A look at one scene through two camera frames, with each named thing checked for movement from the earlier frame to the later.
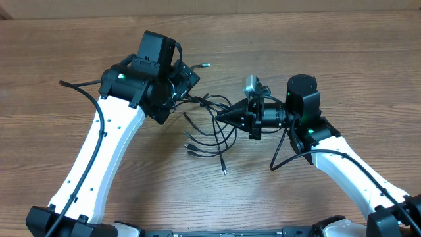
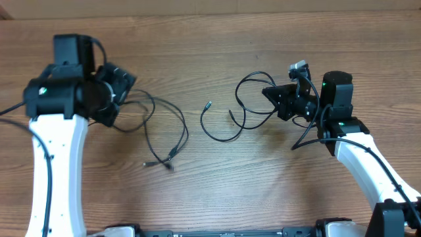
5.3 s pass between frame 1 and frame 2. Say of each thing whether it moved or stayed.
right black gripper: moved
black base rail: stayed
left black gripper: moved
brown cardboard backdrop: stayed
